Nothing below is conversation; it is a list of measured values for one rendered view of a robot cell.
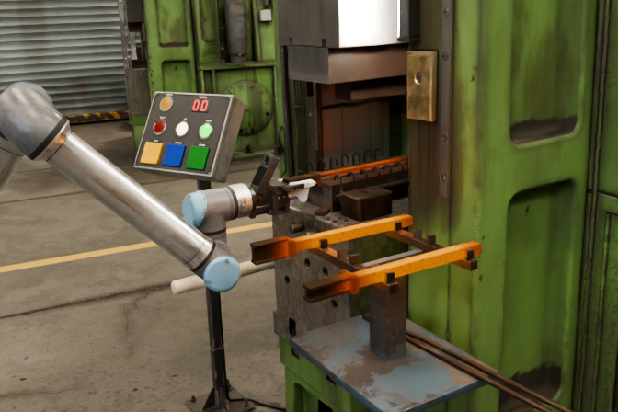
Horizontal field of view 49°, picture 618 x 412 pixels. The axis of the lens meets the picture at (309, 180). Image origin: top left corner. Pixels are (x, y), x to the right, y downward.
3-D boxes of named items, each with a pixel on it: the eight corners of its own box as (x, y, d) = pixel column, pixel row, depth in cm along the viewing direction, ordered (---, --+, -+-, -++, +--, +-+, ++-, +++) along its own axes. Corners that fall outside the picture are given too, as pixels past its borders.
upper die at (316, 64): (328, 84, 182) (327, 48, 179) (288, 79, 198) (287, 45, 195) (443, 71, 204) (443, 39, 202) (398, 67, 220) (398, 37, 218)
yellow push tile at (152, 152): (155, 164, 228) (161, 143, 229) (139, 162, 232) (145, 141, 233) (159, 165, 230) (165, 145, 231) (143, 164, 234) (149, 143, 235)
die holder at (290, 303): (349, 384, 187) (347, 229, 176) (277, 334, 217) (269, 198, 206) (490, 326, 217) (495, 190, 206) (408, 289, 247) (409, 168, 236)
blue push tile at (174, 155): (178, 166, 223) (185, 145, 224) (161, 164, 227) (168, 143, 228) (182, 168, 225) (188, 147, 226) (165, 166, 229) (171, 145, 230)
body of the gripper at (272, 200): (278, 206, 194) (240, 214, 187) (276, 177, 191) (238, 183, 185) (292, 211, 187) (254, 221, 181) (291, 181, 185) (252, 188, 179)
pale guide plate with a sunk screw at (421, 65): (430, 121, 169) (431, 51, 165) (406, 118, 176) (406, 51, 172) (437, 120, 170) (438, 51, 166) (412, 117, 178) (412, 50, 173)
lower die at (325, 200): (332, 211, 190) (331, 182, 188) (292, 197, 207) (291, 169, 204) (441, 186, 213) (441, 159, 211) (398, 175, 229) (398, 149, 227)
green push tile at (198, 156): (202, 169, 218) (208, 147, 219) (185, 167, 222) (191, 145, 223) (206, 171, 220) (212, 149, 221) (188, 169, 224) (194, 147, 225)
